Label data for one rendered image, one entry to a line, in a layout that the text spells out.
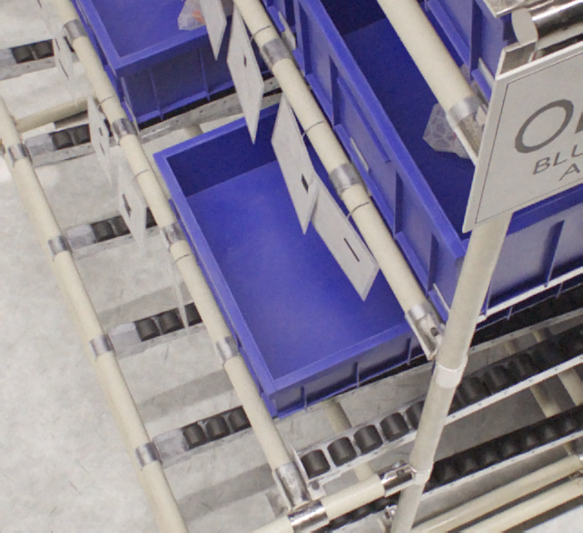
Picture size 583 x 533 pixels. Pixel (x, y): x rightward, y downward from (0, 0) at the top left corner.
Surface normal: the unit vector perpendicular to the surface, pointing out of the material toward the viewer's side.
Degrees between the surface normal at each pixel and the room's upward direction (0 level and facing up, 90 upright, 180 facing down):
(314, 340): 3
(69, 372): 0
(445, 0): 98
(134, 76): 90
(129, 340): 11
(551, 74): 90
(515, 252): 90
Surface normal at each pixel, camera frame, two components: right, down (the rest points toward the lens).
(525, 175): 0.42, 0.80
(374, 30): -0.05, -0.45
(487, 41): -0.90, 0.43
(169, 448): 0.19, -0.54
